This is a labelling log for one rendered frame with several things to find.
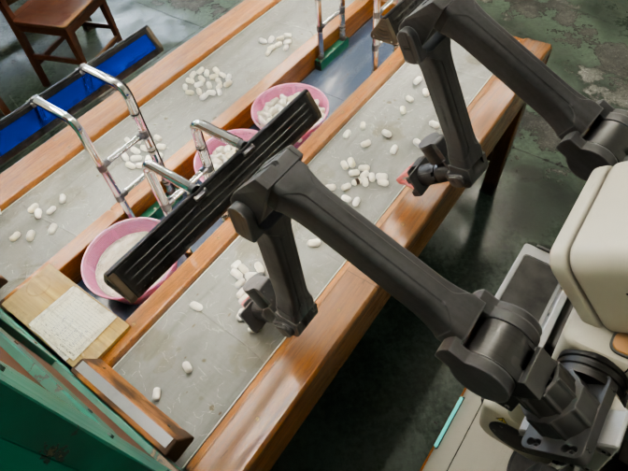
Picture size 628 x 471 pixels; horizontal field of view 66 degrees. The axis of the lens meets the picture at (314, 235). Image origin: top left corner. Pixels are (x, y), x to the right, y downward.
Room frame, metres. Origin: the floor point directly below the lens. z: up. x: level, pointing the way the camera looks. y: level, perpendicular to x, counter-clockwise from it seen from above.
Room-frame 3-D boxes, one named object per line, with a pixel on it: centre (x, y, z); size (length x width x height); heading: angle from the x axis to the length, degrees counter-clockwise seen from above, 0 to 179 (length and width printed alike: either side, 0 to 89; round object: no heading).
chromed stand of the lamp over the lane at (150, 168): (0.78, 0.24, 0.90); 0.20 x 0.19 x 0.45; 139
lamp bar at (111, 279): (0.72, 0.18, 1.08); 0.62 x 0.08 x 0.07; 139
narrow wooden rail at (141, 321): (1.13, -0.01, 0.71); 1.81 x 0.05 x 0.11; 139
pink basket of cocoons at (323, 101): (1.32, 0.03, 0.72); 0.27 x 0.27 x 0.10
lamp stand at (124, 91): (1.04, 0.54, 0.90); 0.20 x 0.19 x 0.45; 139
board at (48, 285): (0.61, 0.65, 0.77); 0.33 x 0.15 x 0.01; 49
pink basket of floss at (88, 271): (0.78, 0.50, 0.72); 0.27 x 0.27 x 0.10
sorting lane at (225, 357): (1.01, -0.15, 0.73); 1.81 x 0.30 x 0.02; 139
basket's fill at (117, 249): (0.78, 0.50, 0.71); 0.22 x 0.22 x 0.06
